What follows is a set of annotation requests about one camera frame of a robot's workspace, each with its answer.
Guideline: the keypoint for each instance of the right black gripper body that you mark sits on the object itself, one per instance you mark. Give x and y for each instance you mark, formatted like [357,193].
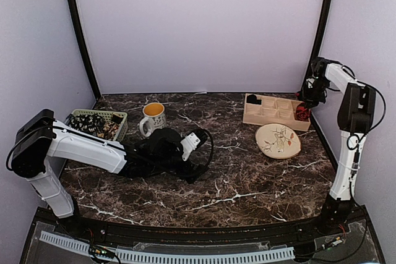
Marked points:
[317,94]

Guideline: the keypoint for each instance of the wooden compartment organizer box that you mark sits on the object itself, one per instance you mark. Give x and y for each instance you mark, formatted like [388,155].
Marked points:
[274,110]

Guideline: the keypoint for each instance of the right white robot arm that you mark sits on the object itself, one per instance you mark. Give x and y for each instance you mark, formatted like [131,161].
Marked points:
[355,120]

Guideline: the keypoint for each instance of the red navy striped tie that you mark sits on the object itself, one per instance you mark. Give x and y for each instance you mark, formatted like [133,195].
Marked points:
[302,113]

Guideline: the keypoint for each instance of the left black frame post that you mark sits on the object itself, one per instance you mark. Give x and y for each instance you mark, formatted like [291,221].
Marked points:
[81,42]

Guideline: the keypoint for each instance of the right black frame post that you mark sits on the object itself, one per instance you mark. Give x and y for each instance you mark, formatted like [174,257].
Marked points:
[317,44]

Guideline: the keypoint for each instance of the green plastic basket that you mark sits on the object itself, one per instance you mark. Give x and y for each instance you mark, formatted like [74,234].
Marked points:
[106,114]

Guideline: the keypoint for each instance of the white patterned mug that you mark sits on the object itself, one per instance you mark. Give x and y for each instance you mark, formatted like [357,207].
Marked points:
[154,118]

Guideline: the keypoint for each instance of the black front rail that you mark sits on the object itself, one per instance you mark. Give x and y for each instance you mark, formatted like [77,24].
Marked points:
[358,229]

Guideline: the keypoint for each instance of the bird pattern ceramic plate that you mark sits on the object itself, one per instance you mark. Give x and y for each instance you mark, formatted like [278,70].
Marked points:
[278,141]

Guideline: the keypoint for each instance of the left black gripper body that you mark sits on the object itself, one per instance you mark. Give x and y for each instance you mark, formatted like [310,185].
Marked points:
[164,165]

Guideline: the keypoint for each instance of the white slotted cable duct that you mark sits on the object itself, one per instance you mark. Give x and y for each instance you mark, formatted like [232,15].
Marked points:
[148,253]

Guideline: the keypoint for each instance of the brown patterned tie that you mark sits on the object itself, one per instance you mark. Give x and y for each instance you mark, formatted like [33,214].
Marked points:
[107,129]

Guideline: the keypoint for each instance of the black rolled tie in box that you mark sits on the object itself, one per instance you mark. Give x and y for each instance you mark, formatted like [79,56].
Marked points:
[253,99]

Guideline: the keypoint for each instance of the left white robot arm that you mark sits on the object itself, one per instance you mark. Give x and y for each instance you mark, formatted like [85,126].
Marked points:
[42,137]

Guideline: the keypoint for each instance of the black frame post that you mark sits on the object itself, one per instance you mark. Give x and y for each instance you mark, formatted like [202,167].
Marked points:
[317,44]
[81,42]

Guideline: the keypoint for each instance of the black white patterned tie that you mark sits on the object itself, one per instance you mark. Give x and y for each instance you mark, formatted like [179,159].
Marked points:
[84,122]

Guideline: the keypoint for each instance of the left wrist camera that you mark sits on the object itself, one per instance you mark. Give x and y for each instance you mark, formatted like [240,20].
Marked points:
[189,143]

